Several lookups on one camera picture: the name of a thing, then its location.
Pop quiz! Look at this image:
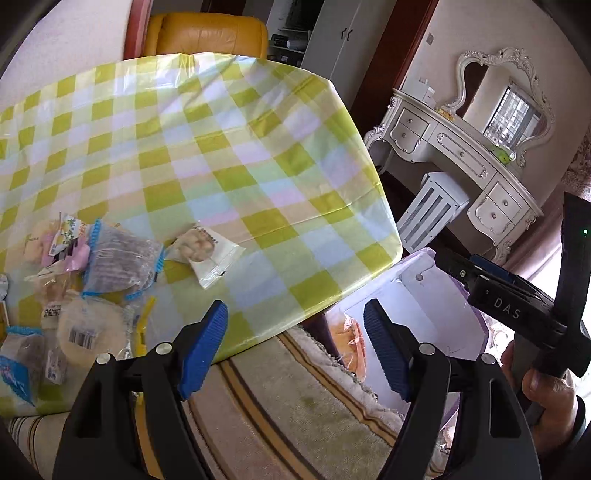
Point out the white packet of round cakes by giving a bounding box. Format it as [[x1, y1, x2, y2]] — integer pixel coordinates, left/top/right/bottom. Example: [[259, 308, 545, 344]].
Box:
[[164, 222, 247, 291]]

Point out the pink and black packet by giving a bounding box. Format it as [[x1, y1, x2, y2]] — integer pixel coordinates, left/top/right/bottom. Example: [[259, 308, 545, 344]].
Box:
[[39, 233, 90, 278]]

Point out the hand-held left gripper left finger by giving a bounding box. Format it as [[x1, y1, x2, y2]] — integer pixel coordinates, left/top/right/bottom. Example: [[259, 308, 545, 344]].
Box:
[[52, 299, 229, 480]]

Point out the clear packet of round pale cake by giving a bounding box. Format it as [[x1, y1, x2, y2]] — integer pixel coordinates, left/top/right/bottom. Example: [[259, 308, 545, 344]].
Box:
[[55, 295, 139, 366]]

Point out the person's right forearm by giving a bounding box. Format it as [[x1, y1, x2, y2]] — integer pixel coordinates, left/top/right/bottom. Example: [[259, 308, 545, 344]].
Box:
[[531, 397, 591, 467]]

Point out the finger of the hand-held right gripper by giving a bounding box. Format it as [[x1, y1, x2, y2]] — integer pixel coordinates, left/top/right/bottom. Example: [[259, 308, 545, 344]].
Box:
[[470, 255, 556, 306], [433, 248, 491, 292]]

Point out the person's right hand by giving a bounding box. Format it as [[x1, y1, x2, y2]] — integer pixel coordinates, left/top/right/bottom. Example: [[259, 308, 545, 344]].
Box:
[[501, 342, 585, 431]]

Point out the white ornate framed mirror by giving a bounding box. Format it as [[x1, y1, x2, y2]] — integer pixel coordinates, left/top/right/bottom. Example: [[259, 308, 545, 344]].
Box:
[[444, 46, 556, 171]]

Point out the white ornate vanity table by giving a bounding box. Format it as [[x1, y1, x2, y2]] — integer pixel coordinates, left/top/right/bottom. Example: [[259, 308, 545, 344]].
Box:
[[364, 88, 546, 265]]

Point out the white box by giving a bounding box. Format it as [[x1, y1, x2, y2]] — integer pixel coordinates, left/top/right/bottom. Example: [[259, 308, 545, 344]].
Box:
[[416, 78, 439, 108]]

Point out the dark shelf unit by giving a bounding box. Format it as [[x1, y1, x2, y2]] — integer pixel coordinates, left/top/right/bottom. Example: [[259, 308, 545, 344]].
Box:
[[267, 0, 324, 66]]

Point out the white wardrobe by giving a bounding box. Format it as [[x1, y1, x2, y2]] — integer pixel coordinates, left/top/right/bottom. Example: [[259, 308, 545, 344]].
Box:
[[301, 0, 403, 93]]

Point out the striped rug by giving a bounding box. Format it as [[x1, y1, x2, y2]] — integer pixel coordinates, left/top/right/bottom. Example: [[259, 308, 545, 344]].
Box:
[[7, 323, 458, 480]]

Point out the white orange green packet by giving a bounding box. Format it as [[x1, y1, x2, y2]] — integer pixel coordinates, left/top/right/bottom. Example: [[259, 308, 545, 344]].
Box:
[[50, 211, 89, 254]]

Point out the yellow packet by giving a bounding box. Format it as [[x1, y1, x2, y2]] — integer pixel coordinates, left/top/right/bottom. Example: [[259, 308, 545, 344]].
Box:
[[130, 296, 158, 358]]

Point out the light blue packet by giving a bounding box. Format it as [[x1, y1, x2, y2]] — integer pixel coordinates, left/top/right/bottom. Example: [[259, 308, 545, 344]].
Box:
[[0, 325, 48, 408]]

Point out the orange pastry packet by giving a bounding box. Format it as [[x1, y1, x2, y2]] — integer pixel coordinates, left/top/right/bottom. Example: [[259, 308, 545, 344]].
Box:
[[331, 313, 371, 385]]

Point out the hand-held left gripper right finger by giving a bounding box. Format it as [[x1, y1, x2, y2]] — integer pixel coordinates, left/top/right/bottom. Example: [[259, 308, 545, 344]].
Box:
[[363, 298, 541, 480]]

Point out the green checked tablecloth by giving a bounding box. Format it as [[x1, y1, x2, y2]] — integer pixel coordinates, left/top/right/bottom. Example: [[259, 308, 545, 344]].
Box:
[[0, 52, 402, 418]]

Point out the small clear labelled packet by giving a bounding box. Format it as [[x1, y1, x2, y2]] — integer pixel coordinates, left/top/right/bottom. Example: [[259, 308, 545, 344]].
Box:
[[43, 345, 71, 385]]

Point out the blue-edged dark cake packet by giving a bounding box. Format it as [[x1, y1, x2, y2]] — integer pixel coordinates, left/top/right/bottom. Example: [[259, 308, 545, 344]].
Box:
[[82, 219, 165, 302]]

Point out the white slatted stool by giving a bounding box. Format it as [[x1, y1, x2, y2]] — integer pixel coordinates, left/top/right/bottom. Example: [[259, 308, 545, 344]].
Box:
[[396, 172, 472, 256]]

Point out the clear packet of pale pastry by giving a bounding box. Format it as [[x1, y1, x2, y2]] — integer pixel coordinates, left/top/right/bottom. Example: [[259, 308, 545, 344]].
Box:
[[24, 261, 88, 306]]

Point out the yellow leather chair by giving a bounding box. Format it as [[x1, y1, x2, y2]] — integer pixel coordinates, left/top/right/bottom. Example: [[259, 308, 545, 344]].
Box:
[[143, 12, 269, 61]]

